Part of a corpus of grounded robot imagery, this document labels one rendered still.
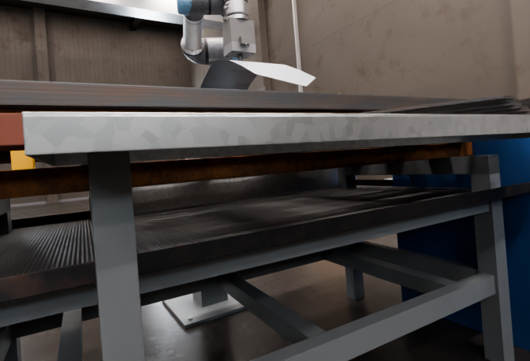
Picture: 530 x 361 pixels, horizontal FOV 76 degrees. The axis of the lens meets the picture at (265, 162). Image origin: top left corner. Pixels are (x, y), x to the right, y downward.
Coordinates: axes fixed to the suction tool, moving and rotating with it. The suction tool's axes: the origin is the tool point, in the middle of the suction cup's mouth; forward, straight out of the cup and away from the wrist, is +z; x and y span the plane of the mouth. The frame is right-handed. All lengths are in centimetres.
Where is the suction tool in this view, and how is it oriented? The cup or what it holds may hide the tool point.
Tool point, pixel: (240, 69)
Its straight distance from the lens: 112.1
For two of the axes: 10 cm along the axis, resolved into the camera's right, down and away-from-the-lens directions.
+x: -5.0, 0.4, 8.6
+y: 8.6, -0.6, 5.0
